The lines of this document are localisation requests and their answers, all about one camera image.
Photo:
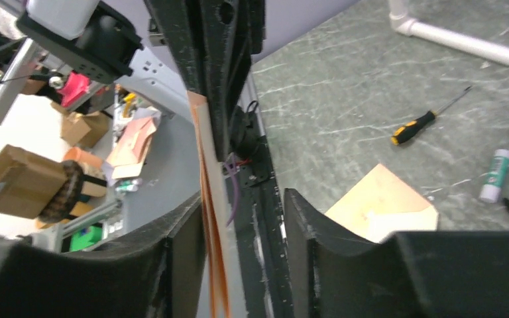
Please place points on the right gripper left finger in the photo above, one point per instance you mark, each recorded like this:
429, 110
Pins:
153, 271

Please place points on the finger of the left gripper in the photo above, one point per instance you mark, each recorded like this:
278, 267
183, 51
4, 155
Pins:
212, 42

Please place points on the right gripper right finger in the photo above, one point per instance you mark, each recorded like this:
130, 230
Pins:
336, 273

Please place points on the brown paper letter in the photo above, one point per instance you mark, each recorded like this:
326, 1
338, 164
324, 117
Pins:
214, 207

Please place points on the green white glue stick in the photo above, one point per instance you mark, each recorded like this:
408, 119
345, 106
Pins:
492, 186

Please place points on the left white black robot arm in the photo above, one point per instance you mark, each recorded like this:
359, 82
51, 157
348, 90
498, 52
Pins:
99, 42

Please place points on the pile of brown envelopes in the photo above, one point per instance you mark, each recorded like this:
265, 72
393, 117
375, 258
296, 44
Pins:
127, 158

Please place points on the yellow black screwdriver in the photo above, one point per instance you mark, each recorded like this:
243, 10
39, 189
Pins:
408, 131

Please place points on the cardboard box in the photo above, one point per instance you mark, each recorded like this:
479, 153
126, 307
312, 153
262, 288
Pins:
28, 182

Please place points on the aluminium table frame rail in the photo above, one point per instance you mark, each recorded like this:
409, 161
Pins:
170, 174

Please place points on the white PVC pipe frame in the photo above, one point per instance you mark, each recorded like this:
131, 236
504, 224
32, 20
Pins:
401, 22

